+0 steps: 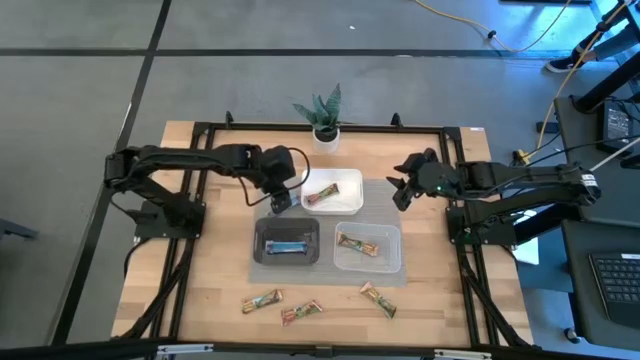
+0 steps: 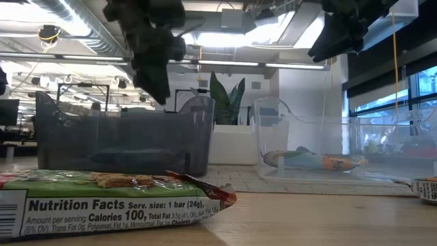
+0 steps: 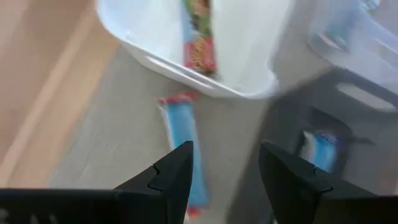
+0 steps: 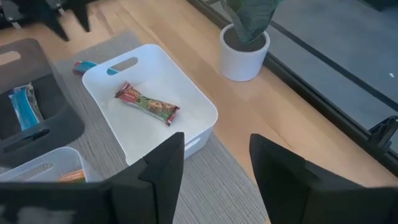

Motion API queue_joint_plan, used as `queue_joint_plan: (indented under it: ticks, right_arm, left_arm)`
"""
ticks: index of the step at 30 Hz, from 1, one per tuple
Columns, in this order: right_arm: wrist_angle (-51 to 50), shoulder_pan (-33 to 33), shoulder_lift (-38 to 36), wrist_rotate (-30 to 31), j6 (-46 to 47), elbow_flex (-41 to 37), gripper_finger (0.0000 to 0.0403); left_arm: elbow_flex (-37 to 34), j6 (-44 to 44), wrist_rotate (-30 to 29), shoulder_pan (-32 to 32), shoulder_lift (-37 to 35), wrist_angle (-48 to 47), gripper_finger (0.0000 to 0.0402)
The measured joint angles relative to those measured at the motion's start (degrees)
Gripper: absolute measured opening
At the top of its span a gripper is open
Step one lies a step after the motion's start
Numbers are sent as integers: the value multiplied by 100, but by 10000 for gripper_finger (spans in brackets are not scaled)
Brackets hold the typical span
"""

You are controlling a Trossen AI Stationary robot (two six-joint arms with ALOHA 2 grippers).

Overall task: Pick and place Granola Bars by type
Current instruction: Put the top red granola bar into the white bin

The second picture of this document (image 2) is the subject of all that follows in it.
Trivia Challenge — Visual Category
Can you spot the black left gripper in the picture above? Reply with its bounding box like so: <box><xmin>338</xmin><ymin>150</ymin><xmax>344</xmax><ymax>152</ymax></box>
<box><xmin>102</xmin><ymin>0</ymin><xmax>187</xmax><ymax>106</ymax></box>

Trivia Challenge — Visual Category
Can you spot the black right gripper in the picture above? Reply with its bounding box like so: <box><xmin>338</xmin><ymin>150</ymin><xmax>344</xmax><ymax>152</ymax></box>
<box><xmin>307</xmin><ymin>0</ymin><xmax>399</xmax><ymax>64</ymax></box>

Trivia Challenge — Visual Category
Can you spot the granola bar green wrapper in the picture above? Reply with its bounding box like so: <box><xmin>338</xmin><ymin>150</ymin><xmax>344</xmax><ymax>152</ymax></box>
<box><xmin>0</xmin><ymin>169</ymin><xmax>238</xmax><ymax>241</ymax></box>

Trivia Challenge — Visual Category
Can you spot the granola bar with QR code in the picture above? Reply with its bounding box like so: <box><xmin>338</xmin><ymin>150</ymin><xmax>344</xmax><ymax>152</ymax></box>
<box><xmin>392</xmin><ymin>176</ymin><xmax>437</xmax><ymax>206</ymax></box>

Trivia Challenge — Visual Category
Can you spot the granola bar blue orange wrapper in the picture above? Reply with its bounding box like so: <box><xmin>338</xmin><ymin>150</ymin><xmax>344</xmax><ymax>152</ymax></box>
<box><xmin>261</xmin><ymin>146</ymin><xmax>369</xmax><ymax>172</ymax></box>

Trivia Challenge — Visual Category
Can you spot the green snake plant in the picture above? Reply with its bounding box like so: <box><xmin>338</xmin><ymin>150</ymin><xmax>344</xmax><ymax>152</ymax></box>
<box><xmin>208</xmin><ymin>70</ymin><xmax>246</xmax><ymax>126</ymax></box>

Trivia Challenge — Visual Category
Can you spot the ceiling light strip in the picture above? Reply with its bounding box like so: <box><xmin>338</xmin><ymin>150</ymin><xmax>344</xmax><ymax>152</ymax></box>
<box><xmin>0</xmin><ymin>51</ymin><xmax>130</xmax><ymax>66</ymax></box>
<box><xmin>169</xmin><ymin>58</ymin><xmax>331</xmax><ymax>71</ymax></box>

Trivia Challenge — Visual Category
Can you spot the grey ceiling box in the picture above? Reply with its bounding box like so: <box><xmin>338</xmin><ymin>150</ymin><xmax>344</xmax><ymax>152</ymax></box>
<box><xmin>221</xmin><ymin>8</ymin><xmax>244</xmax><ymax>30</ymax></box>

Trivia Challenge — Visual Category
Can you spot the smoky grey plastic bin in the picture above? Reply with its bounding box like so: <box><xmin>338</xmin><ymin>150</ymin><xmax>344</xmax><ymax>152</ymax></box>
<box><xmin>33</xmin><ymin>90</ymin><xmax>216</xmax><ymax>178</ymax></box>

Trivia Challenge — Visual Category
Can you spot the clear plastic bin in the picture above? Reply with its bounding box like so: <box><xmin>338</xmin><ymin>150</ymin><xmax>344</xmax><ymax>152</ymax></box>
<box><xmin>251</xmin><ymin>96</ymin><xmax>437</xmax><ymax>184</ymax></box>

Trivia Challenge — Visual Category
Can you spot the grey woven placemat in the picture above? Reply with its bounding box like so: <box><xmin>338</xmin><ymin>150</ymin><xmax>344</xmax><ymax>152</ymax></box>
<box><xmin>196</xmin><ymin>164</ymin><xmax>417</xmax><ymax>197</ymax></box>

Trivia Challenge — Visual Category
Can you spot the black computer monitor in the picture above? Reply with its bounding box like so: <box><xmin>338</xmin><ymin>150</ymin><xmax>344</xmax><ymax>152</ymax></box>
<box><xmin>0</xmin><ymin>98</ymin><xmax>20</xmax><ymax>127</ymax></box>

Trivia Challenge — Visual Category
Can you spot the yellow hanging cable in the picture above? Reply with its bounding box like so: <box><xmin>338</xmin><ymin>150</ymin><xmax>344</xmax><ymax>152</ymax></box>
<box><xmin>391</xmin><ymin>6</ymin><xmax>400</xmax><ymax>115</ymax></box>

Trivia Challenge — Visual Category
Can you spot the silver ventilation duct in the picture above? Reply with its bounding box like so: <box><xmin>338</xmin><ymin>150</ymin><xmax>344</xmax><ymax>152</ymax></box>
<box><xmin>30</xmin><ymin>0</ymin><xmax>135</xmax><ymax>58</ymax></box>

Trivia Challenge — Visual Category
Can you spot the yellow ceiling cable reel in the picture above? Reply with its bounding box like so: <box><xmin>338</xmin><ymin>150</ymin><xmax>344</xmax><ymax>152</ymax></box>
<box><xmin>36</xmin><ymin>23</ymin><xmax>63</xmax><ymax>45</ymax></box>

